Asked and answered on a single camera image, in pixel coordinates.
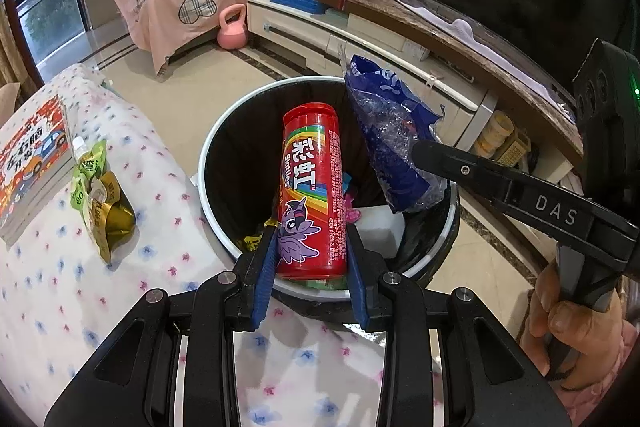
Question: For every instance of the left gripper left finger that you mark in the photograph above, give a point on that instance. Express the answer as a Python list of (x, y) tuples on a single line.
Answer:
[(172, 355)]

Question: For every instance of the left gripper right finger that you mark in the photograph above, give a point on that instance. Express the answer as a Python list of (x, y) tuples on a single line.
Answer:
[(487, 379)]

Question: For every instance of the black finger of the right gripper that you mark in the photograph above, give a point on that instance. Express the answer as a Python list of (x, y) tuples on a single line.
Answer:
[(478, 175)]

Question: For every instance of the white foam block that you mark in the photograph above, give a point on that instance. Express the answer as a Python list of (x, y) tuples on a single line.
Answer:
[(381, 230)]

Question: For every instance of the red rainbow candy canister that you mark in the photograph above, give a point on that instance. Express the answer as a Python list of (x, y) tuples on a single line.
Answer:
[(311, 232)]

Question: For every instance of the blue plastic snack bag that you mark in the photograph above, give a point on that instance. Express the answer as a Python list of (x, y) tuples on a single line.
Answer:
[(391, 120)]

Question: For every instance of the black trash bin white rim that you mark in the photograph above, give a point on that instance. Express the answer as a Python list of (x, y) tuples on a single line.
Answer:
[(273, 167)]

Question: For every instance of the person's right hand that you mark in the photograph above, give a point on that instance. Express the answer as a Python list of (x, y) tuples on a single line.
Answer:
[(596, 336)]

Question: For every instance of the white TV cabinet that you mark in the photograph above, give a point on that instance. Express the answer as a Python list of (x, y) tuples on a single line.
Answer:
[(465, 104)]

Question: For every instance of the white floral tablecloth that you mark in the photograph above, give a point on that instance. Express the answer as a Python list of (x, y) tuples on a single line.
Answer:
[(59, 300)]

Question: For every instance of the green gold snack pouch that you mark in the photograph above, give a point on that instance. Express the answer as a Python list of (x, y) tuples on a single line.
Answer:
[(98, 197)]

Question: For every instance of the colourful children's book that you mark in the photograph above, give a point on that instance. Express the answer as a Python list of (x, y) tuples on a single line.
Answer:
[(35, 163)]

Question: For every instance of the pink kettlebell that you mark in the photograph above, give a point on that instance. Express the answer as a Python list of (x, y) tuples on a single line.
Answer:
[(232, 33)]

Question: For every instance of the gold patterned curtain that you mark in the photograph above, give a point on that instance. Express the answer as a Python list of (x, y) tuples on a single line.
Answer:
[(12, 67)]

